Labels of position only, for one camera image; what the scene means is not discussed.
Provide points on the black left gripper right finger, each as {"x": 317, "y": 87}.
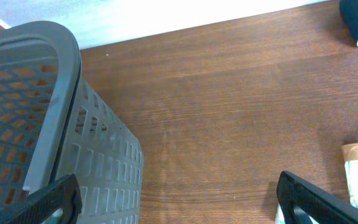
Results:
{"x": 303, "y": 202}

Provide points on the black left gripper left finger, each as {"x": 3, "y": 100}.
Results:
{"x": 63, "y": 194}

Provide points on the grey plastic mesh basket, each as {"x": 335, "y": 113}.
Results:
{"x": 52, "y": 123}

